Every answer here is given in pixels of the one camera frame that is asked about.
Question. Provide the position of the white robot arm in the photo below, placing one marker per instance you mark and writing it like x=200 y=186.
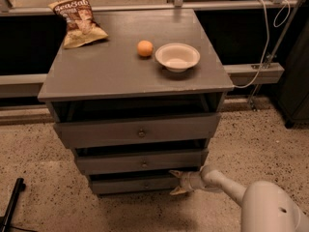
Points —
x=265 y=207

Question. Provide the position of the orange fruit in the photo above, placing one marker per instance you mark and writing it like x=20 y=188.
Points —
x=145 y=48

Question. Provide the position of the grey drawer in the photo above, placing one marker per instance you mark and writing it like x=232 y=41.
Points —
x=137 y=131
x=134 y=184
x=141 y=161

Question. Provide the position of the grey top drawer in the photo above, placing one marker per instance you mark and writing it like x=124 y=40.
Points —
x=137 y=131

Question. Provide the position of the sea salt chips bag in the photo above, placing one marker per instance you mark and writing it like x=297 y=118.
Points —
x=81 y=26

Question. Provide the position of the grey bottom drawer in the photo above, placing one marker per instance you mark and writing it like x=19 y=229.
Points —
x=134 y=184

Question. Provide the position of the black pole on floor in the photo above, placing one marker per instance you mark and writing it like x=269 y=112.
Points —
x=5 y=220

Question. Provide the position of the grey middle drawer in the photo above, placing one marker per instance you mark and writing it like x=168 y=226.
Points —
x=141 y=161

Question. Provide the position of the white paper bowl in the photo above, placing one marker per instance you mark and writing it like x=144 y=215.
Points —
x=177 y=57

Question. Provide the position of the grey wooden drawer cabinet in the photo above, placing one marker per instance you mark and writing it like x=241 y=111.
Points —
x=167 y=103

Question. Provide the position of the dark cabinet at right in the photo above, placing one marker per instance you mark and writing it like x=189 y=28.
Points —
x=294 y=92

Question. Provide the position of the grey metal rail frame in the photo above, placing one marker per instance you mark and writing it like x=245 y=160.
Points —
x=247 y=71

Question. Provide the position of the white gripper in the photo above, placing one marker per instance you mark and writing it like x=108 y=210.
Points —
x=186 y=182

